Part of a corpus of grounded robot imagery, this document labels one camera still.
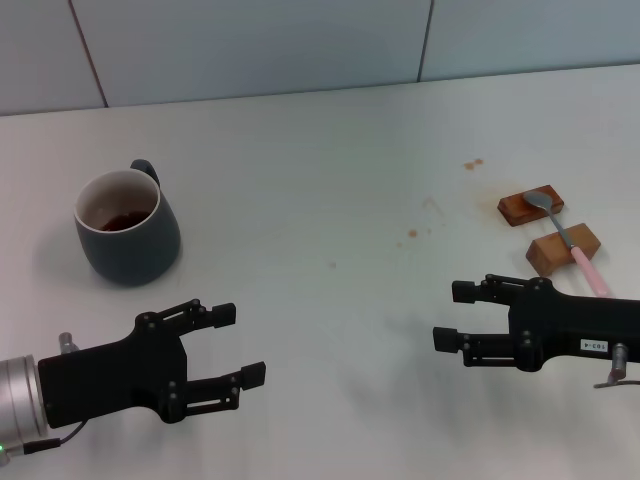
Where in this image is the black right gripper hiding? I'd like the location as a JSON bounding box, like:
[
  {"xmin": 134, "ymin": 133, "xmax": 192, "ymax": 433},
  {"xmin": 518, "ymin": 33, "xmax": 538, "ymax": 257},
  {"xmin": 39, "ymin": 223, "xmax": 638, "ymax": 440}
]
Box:
[{"xmin": 432, "ymin": 273, "xmax": 640, "ymax": 374}]

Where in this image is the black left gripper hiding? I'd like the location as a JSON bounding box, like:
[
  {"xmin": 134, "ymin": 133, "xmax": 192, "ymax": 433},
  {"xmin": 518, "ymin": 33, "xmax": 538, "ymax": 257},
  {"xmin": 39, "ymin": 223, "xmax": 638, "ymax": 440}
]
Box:
[{"xmin": 37, "ymin": 298, "xmax": 267, "ymax": 430}]

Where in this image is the pink handled metal spoon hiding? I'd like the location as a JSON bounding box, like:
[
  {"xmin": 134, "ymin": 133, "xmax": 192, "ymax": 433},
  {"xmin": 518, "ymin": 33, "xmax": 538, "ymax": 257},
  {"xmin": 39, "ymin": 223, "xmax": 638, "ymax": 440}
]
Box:
[{"xmin": 522, "ymin": 190, "xmax": 611, "ymax": 298}]

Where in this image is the grey ceramic cup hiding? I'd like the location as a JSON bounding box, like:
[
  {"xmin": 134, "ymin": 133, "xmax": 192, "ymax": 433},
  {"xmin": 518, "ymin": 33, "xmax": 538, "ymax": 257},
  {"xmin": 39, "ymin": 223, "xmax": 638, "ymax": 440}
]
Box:
[{"xmin": 73, "ymin": 158, "xmax": 182, "ymax": 289}]

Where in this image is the light brown wooden block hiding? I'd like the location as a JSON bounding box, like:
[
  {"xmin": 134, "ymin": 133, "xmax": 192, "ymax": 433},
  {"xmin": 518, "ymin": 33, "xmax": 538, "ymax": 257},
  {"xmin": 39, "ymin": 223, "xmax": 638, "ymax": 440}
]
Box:
[{"xmin": 524, "ymin": 222, "xmax": 602, "ymax": 278}]

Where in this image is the dark reddish wooden block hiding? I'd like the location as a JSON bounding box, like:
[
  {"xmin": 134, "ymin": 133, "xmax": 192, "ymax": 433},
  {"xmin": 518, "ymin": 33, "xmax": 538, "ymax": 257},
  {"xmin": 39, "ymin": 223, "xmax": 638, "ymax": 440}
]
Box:
[{"xmin": 497, "ymin": 183, "xmax": 566, "ymax": 229}]

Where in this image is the silver plug with grey cable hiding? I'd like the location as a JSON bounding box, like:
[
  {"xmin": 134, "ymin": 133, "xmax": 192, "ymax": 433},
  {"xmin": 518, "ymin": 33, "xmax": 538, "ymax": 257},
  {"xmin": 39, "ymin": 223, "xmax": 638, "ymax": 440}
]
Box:
[{"xmin": 593, "ymin": 342, "xmax": 640, "ymax": 390}]

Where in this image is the thin black cable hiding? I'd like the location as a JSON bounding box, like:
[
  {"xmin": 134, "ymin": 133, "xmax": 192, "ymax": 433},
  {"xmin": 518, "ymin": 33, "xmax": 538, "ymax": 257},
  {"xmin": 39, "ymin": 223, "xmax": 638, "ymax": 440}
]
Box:
[{"xmin": 21, "ymin": 421, "xmax": 89, "ymax": 454}]

